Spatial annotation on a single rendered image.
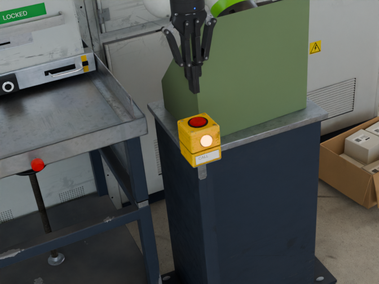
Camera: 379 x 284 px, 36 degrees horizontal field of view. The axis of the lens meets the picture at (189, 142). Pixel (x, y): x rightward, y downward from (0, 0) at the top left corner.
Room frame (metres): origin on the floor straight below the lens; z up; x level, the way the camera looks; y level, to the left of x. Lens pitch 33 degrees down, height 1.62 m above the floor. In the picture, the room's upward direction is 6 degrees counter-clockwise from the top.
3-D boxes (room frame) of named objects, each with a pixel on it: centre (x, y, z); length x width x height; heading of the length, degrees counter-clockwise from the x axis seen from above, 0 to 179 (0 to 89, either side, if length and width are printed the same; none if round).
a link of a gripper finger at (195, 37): (1.21, -0.04, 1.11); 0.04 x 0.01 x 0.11; 22
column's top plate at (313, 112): (1.52, -0.15, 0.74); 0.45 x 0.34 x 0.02; 110
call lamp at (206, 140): (1.16, -0.04, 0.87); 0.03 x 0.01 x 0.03; 112
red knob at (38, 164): (1.22, 0.39, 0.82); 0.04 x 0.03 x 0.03; 22
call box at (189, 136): (1.20, -0.03, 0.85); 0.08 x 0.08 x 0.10; 22
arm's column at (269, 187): (1.52, -0.15, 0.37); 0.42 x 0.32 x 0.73; 110
